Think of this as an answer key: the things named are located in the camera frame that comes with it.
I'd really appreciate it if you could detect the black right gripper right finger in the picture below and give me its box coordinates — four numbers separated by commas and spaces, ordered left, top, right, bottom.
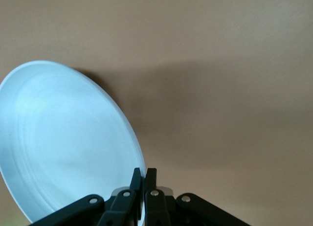
143, 167, 252, 226

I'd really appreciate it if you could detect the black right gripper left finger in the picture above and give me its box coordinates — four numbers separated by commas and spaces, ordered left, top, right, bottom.
27, 167, 142, 226

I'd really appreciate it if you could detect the light blue plate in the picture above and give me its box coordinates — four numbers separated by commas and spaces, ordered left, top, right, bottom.
0, 60, 146, 225

